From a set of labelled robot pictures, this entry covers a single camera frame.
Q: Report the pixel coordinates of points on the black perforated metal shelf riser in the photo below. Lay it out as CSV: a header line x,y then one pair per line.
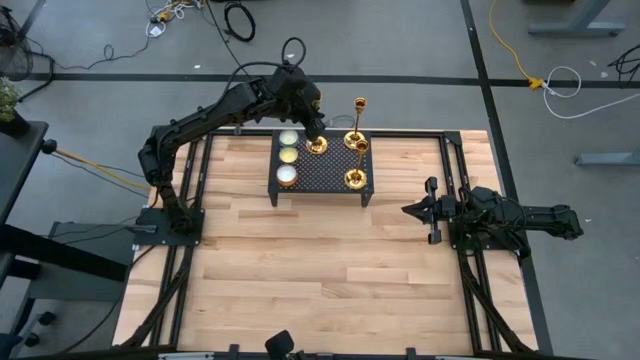
x,y
325,172

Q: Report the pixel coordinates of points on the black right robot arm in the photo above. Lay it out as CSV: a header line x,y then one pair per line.
x,y
500,210

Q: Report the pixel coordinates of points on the black frame clamp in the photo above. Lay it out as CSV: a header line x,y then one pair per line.
x,y
238,131

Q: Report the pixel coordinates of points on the teal white floral candle tin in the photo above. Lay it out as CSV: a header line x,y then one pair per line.
x,y
288,137

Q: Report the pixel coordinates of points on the black aluminium table frame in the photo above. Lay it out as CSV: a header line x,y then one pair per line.
x,y
452,137

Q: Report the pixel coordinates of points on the black desk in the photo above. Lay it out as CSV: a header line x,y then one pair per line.
x,y
20,160

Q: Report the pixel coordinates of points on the medium brass candlestick holder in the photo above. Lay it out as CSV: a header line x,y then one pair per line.
x,y
353,141

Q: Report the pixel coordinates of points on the black rounded object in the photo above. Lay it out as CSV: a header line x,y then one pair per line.
x,y
279,345

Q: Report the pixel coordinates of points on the red blue patterned candle tin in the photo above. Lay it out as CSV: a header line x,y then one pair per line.
x,y
288,155

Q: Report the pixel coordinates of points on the grey table foot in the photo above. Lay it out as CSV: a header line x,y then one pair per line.
x,y
607,159

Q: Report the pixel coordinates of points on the black caster wheel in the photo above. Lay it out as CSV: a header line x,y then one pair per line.
x,y
47,318
31,340

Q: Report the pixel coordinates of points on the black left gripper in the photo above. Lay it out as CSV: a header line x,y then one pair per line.
x,y
302,102

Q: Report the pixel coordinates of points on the orange leaf patterned candle tin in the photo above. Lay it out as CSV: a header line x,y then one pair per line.
x,y
287,175

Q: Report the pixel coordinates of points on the short brass candlestick holder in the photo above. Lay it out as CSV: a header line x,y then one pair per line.
x,y
355,179

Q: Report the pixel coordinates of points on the grey table base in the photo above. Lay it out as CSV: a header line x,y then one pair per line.
x,y
575,29

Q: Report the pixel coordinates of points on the yellow pole with black knob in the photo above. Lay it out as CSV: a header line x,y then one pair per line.
x,y
48,146

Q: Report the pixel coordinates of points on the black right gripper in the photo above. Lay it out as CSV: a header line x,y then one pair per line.
x,y
434,212

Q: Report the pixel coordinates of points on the silver aluminium bar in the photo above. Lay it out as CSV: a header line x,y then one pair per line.
x,y
185,356
457,358

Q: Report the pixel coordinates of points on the tallest brass candlestick holder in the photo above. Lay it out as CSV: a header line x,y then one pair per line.
x,y
319,148

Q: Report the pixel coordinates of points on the grey table-level camera box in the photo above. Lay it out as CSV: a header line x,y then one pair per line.
x,y
324,357

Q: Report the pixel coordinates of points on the green potted plant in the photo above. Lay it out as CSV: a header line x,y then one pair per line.
x,y
7,100

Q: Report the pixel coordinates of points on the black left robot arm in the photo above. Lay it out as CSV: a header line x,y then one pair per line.
x,y
200,117

